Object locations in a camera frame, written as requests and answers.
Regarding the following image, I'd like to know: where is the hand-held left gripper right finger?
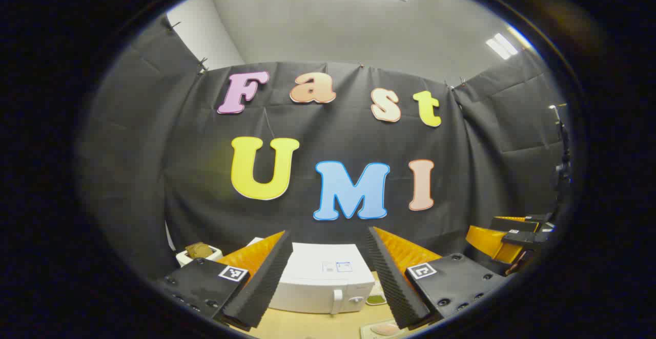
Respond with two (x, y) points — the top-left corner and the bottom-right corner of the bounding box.
(366, 226), (508, 329)

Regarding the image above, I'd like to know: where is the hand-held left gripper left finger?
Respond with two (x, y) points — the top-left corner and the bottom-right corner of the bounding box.
(156, 230), (294, 331)

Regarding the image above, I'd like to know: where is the white microwave oven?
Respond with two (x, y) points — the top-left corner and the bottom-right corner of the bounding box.
(249, 236), (376, 315)

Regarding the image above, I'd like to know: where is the white sectioned condiment dish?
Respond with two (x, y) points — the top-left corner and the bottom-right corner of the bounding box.
(365, 283), (387, 306)

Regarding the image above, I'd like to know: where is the white square plate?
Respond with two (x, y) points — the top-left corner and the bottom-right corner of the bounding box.
(360, 318), (411, 339)

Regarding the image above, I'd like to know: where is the white toaster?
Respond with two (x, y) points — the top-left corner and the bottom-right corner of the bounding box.
(176, 244), (223, 268)

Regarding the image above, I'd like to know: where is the black tripod stand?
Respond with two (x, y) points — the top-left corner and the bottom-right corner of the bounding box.
(548, 104), (572, 211)

